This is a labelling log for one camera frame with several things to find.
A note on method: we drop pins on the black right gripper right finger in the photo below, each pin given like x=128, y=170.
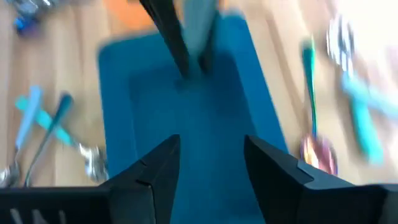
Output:
x=273, y=186

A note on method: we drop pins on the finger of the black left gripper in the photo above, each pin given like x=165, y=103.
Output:
x=209, y=53
x=169, y=34

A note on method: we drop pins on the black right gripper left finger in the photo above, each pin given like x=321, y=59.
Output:
x=155, y=174

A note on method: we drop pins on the iridescent rainbow metal spoon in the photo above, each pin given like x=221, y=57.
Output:
x=309, y=68
x=63, y=104
x=21, y=24

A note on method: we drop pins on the orange translucent plastic bin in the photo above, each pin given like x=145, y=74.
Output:
x=127, y=12

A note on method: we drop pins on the teal blue plastic bin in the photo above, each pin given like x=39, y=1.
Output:
x=211, y=124

